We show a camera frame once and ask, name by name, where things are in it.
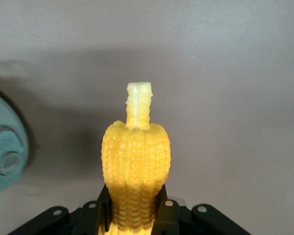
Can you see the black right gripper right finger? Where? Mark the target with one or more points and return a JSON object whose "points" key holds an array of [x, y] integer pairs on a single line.
{"points": [[167, 213]]}

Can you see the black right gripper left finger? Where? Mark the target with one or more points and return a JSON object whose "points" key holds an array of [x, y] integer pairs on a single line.
{"points": [[95, 213]]}

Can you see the yellow corn cob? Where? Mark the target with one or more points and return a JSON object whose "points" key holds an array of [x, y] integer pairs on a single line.
{"points": [[137, 169]]}

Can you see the glass pot lid with knob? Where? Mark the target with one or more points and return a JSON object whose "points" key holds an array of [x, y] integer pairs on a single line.
{"points": [[7, 151]]}

